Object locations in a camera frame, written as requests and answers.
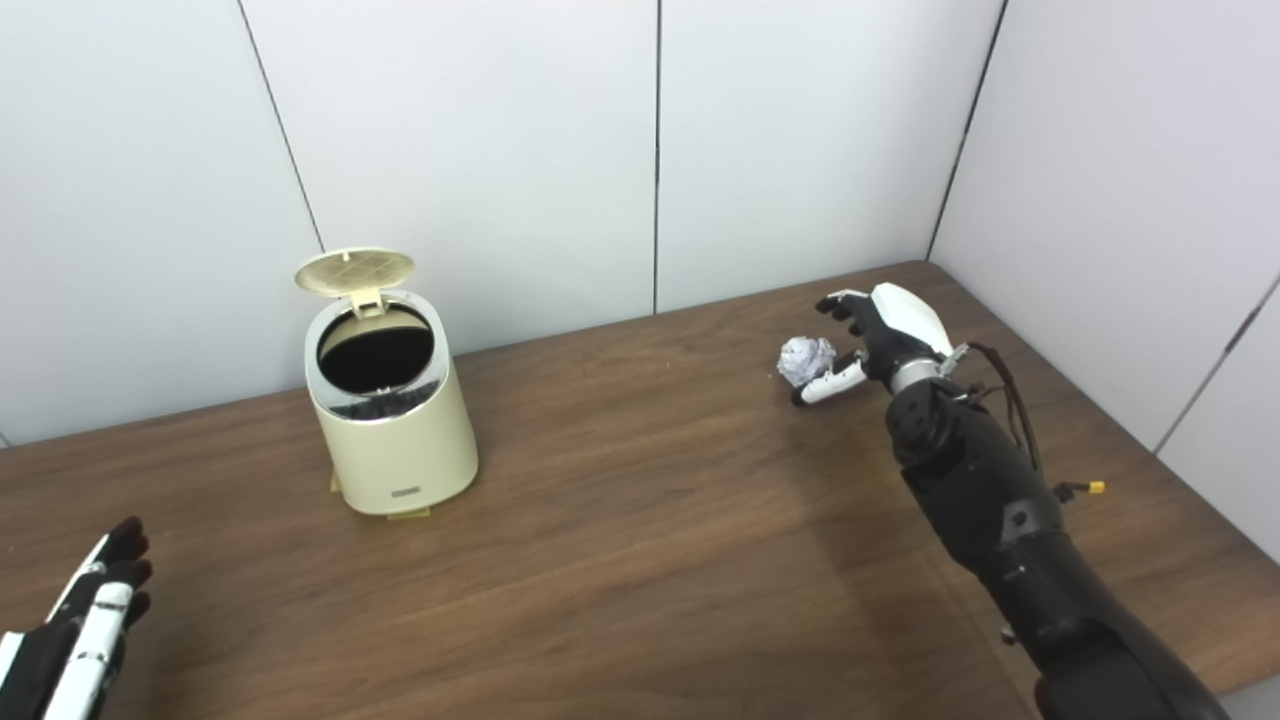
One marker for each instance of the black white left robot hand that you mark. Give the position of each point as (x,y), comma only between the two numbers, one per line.
(85,630)

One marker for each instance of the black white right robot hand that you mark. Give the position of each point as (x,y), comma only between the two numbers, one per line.
(910,320)

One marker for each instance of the white paper ball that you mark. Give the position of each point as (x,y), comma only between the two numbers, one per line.
(806,360)

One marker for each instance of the cream-colored desktop trash bin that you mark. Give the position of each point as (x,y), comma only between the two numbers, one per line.
(400,450)

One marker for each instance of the cream round bin lid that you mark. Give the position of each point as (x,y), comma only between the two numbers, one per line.
(355,268)

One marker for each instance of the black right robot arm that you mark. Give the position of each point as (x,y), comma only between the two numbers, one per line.
(980,480)

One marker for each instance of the yellow tipped black plug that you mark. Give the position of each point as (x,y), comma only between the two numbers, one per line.
(1092,488)

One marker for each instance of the wide yellow tape piece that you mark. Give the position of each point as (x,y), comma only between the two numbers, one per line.
(408,513)

